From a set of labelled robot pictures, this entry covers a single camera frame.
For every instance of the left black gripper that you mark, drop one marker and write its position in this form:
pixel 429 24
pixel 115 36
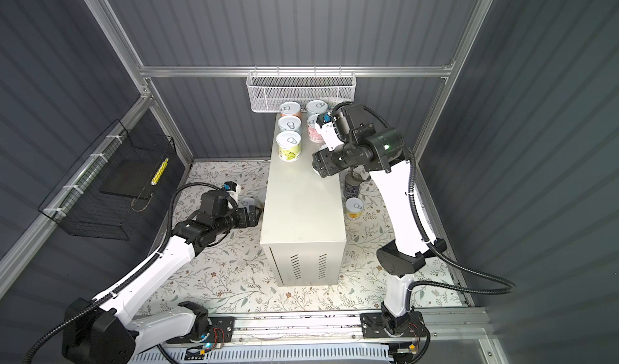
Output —
pixel 253 216

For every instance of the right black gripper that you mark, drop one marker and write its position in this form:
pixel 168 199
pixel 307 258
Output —
pixel 321 163

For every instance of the pink label can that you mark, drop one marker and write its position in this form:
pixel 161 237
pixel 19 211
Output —
pixel 313 129

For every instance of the light blue label can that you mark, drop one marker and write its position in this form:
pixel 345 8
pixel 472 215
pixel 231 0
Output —
pixel 290 123

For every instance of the yellow green label can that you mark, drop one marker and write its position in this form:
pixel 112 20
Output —
pixel 289 145

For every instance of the orange label can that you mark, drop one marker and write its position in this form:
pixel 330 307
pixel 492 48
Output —
pixel 290 108

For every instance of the teal label can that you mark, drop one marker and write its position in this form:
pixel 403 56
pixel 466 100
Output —
pixel 316 107

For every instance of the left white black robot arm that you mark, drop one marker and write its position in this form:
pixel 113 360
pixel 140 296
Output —
pixel 105 329

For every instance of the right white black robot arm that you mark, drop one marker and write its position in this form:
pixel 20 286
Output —
pixel 394 173

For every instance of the white metal cabinet counter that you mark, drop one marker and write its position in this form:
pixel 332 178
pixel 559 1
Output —
pixel 303 229

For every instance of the dark olive can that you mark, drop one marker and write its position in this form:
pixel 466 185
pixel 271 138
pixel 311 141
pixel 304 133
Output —
pixel 352 184

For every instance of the floral table mat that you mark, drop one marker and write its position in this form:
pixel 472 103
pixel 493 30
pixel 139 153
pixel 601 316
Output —
pixel 236 277

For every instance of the yellow tool in basket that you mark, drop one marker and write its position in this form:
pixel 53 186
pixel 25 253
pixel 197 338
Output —
pixel 159 172

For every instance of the black pad in basket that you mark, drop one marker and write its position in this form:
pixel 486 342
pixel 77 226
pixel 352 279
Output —
pixel 131 179

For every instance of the white wire mesh basket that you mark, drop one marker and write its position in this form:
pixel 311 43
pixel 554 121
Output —
pixel 267 93

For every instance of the black wire basket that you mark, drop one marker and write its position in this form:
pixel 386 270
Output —
pixel 81 210

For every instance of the aluminium mounting rail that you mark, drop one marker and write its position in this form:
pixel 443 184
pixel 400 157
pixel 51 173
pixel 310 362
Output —
pixel 347 327

